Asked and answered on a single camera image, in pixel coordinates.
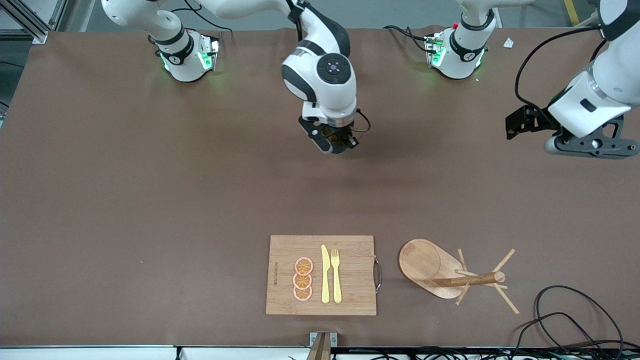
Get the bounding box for dark teal cup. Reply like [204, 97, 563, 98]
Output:
[327, 135, 352, 155]

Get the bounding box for black base cable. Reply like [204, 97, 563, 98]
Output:
[170, 0, 233, 48]
[384, 25, 431, 53]

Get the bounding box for wooden cutting board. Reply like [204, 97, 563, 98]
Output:
[265, 235, 382, 317]

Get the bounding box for aluminium frame profile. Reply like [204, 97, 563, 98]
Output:
[0, 0, 51, 45]

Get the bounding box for yellow plastic fork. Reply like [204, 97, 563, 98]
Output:
[330, 248, 343, 304]

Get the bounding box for black looped cable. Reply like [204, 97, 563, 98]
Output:
[510, 312, 601, 360]
[535, 285, 626, 360]

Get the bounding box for black left base cable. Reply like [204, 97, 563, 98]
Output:
[384, 25, 431, 53]

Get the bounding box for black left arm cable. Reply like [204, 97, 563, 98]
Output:
[515, 25, 613, 126]

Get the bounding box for wooden mug rack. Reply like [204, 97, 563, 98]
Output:
[398, 238, 521, 315]

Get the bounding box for yellow plastic knife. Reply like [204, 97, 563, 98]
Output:
[321, 244, 331, 304]

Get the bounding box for black right base cable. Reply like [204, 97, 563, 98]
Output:
[170, 0, 233, 48]

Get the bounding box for metal mount bracket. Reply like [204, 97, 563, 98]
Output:
[307, 331, 338, 360]

